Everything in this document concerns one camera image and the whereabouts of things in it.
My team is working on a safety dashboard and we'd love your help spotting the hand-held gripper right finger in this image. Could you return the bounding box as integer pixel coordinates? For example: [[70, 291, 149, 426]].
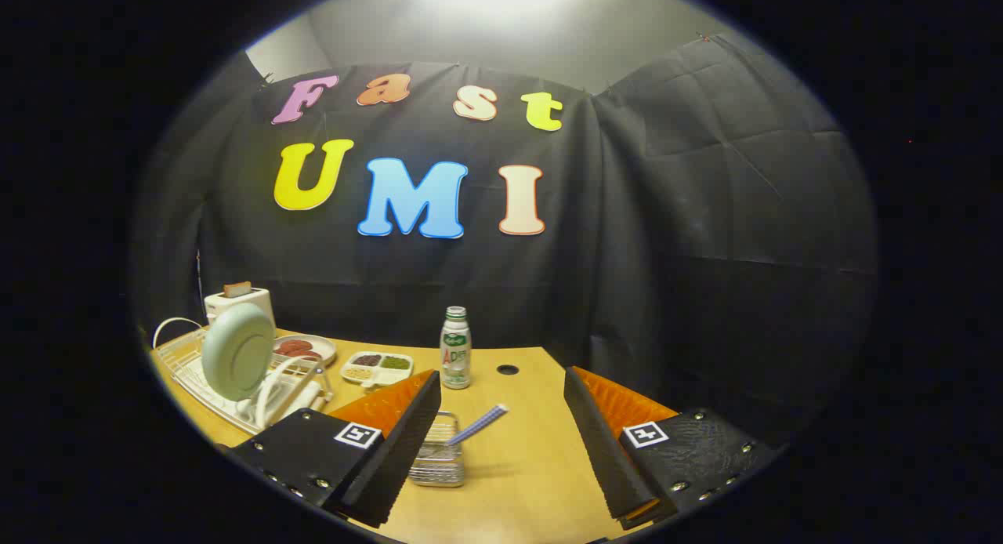
[[563, 365, 784, 531]]

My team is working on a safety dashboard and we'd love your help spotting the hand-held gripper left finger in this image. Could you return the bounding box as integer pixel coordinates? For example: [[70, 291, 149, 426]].
[[227, 369, 442, 529]]

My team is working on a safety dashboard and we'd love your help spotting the white toaster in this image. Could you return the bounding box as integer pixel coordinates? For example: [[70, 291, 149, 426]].
[[204, 288, 275, 325]]

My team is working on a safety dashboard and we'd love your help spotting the white drink bottle green label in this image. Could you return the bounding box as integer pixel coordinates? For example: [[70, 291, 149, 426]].
[[440, 306, 473, 390]]

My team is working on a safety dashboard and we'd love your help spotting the metal wire basket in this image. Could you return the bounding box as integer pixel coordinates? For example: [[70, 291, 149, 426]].
[[409, 411, 466, 488]]

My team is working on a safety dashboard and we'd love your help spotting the white divided snack tray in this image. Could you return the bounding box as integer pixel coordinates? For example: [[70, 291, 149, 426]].
[[340, 351, 414, 390]]

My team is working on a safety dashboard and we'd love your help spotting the spoon with blue checked handle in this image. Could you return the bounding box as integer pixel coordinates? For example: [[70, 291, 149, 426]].
[[448, 404, 509, 447]]

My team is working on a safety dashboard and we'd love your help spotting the white wire dish rack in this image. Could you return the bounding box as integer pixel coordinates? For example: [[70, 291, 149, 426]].
[[151, 317, 336, 437]]

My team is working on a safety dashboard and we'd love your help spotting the small white plate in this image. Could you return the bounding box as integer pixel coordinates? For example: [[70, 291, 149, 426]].
[[273, 334, 338, 368]]

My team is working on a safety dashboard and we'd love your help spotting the black backdrop cloth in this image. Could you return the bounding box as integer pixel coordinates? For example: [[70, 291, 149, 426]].
[[129, 34, 878, 451]]

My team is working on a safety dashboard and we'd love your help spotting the light green plate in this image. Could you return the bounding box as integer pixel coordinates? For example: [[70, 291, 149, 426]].
[[201, 303, 277, 402]]

